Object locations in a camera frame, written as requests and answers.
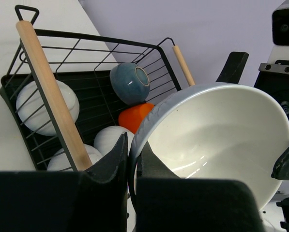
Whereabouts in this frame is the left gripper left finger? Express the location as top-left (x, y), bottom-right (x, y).
top-left (0, 134), bottom-right (128, 232)

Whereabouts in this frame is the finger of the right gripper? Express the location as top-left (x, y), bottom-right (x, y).
top-left (271, 147), bottom-right (289, 180)
top-left (216, 51), bottom-right (249, 83)

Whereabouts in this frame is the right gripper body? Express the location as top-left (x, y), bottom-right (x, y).
top-left (254, 62), bottom-right (289, 114)

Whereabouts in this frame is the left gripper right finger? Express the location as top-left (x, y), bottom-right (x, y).
top-left (135, 144), bottom-right (264, 232)

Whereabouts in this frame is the single white bowl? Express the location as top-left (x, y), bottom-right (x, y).
top-left (46, 144), bottom-right (103, 172)

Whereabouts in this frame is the orange bowl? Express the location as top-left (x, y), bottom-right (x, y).
top-left (118, 103), bottom-right (154, 134)

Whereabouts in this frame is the blue ceramic bowl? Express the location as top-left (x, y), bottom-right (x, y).
top-left (109, 62), bottom-right (150, 106)

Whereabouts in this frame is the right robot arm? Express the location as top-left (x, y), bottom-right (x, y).
top-left (254, 0), bottom-right (289, 181)

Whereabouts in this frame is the black wire dish rack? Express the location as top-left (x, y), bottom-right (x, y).
top-left (0, 4), bottom-right (196, 172)

